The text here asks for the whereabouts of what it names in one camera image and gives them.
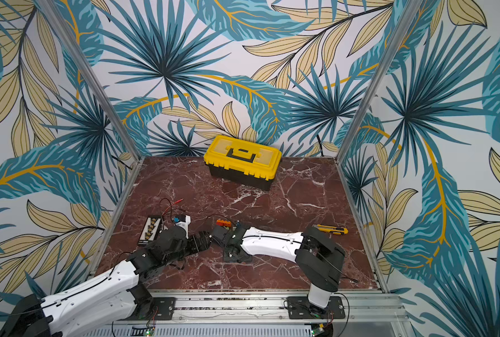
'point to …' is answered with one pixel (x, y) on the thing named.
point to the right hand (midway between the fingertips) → (233, 256)
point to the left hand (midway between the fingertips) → (206, 241)
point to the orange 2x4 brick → (221, 222)
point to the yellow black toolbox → (244, 161)
